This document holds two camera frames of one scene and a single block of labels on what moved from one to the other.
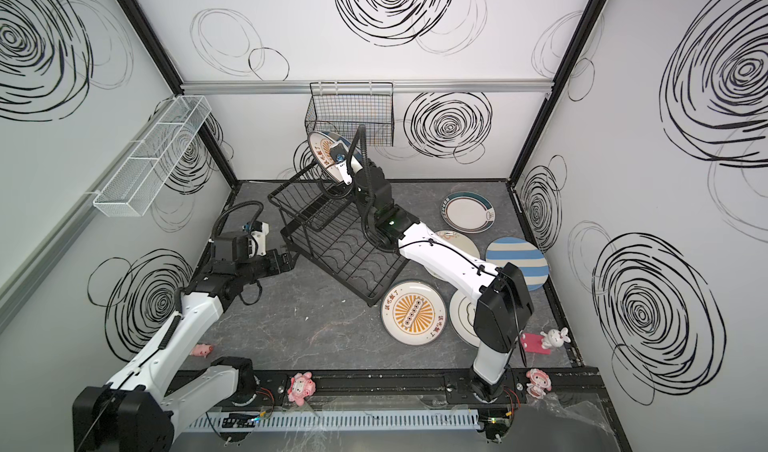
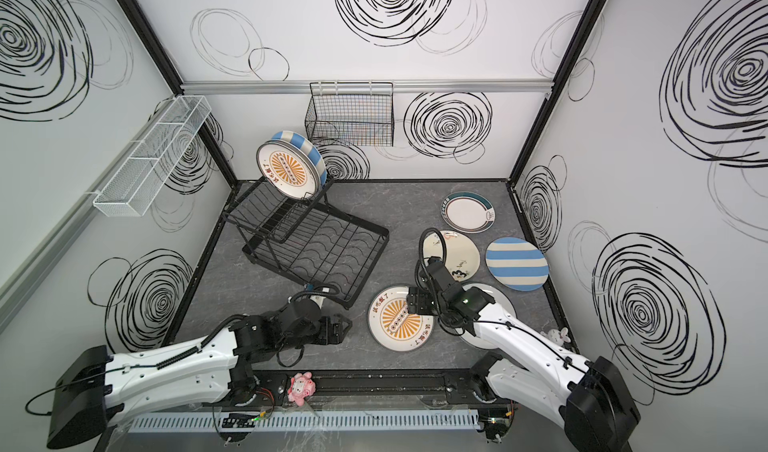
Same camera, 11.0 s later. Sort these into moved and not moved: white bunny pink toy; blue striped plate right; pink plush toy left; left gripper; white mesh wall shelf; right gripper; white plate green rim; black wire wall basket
Moved: right gripper; left gripper
Not moved: white mesh wall shelf; black wire wall basket; white plate green rim; blue striped plate right; white bunny pink toy; pink plush toy left
